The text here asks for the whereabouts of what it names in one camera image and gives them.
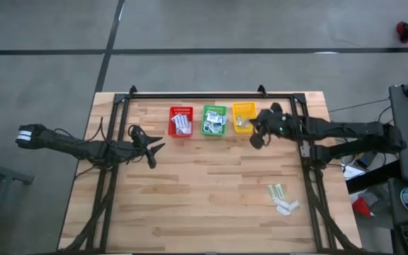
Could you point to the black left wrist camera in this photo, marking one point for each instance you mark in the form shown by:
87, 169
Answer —
151, 160

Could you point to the green plastic basket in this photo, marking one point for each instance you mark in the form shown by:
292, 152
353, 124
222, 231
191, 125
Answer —
221, 131

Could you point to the red plastic basket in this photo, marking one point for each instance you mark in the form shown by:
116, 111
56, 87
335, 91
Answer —
181, 109

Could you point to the red bag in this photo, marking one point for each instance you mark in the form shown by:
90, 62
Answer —
361, 207

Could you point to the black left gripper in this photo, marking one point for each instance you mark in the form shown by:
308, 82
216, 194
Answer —
139, 144

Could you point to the black metal table frame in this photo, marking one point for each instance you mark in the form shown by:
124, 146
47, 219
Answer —
207, 96

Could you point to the black power adapter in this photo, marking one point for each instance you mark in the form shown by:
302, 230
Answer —
367, 160

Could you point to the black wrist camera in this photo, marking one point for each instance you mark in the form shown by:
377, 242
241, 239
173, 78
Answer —
151, 160
257, 141

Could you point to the silver mounting bracket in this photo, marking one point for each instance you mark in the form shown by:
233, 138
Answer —
305, 150

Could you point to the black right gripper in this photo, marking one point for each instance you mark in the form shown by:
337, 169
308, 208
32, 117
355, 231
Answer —
276, 122

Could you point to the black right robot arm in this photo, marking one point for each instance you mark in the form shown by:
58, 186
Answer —
349, 132

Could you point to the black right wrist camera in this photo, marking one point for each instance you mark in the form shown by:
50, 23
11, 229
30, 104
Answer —
257, 141

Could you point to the white paper sheet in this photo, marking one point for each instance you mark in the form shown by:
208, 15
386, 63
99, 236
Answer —
353, 172

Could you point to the yellow plastic basket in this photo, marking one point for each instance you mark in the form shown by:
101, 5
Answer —
244, 108

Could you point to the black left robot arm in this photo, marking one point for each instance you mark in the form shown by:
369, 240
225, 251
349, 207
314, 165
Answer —
69, 144

